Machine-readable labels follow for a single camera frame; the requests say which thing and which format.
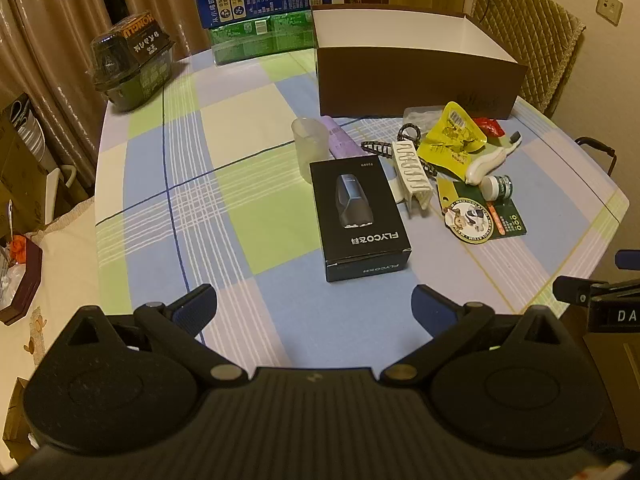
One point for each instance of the beige curtain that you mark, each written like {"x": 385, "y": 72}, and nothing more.
{"x": 50, "y": 35}

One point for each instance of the small white green jar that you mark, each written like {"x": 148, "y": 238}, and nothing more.
{"x": 495, "y": 186}

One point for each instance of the quilted chair cover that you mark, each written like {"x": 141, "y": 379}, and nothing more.
{"x": 530, "y": 30}

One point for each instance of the wall socket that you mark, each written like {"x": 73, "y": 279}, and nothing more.
{"x": 609, "y": 6}

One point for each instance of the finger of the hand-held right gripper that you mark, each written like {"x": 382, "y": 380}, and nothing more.
{"x": 629, "y": 258}
{"x": 572, "y": 290}

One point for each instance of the desktop with checked tablecloth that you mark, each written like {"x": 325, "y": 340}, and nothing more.
{"x": 225, "y": 125}

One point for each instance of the yellow snack packet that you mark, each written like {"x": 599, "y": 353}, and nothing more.
{"x": 450, "y": 145}

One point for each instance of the translucent plastic cup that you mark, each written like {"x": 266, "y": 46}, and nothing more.
{"x": 310, "y": 145}

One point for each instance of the brown wooden tray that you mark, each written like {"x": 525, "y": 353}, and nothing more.
{"x": 27, "y": 280}

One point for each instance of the white toothbrush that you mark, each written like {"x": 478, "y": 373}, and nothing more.
{"x": 487, "y": 162}

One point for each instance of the clear floss pick box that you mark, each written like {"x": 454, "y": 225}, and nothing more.
{"x": 422, "y": 117}

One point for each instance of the white plastic rack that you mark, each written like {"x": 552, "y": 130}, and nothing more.
{"x": 410, "y": 172}

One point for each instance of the black metal frame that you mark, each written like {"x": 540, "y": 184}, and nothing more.
{"x": 597, "y": 146}

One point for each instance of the brown cardboard carton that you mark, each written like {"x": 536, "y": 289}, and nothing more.
{"x": 20, "y": 160}

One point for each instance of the black shaver box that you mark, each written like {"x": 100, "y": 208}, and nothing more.
{"x": 360, "y": 210}

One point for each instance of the purple bag roll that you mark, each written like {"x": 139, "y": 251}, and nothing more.
{"x": 342, "y": 142}

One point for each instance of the cream embroidered cloth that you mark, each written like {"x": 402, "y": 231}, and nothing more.
{"x": 65, "y": 260}

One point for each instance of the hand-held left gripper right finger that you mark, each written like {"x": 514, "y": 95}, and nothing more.
{"x": 434, "y": 307}

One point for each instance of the red snack packet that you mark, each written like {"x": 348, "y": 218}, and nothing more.
{"x": 489, "y": 126}

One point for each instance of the green carton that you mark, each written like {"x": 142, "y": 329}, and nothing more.
{"x": 250, "y": 35}

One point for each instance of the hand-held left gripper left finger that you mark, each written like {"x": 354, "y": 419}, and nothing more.
{"x": 195, "y": 307}

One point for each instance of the dark patterned hair claw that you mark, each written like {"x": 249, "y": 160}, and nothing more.
{"x": 377, "y": 148}

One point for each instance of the brown cardboard box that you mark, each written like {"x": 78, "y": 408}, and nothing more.
{"x": 415, "y": 85}

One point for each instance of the dark snack package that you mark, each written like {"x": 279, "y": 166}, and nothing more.
{"x": 135, "y": 60}

